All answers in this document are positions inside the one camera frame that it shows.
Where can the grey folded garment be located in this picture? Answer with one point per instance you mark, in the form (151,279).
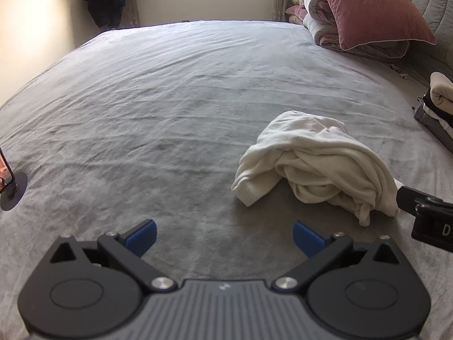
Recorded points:
(433,129)

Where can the small pink pillow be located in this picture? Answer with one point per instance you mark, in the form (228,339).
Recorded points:
(295,12)

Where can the black phone stand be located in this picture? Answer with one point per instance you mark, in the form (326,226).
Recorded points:
(16,191)

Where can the folded white pink quilt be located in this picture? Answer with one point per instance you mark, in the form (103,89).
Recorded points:
(318,24)

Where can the grey quilted headboard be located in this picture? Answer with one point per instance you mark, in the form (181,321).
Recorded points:
(433,7)

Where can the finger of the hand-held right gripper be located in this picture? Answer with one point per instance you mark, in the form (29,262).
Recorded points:
(407,196)

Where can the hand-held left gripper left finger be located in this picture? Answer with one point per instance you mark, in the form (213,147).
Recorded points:
(142,238)

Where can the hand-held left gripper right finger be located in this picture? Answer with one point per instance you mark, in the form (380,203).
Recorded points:
(308,241)

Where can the large pink pillow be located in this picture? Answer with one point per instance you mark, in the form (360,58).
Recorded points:
(368,7)

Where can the black folded garment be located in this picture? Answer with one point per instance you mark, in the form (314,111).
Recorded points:
(437,113)

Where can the white long-sleeved top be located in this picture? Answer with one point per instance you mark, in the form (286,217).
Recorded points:
(318,156)

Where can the grey bed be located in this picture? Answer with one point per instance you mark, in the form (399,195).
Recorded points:
(159,113)

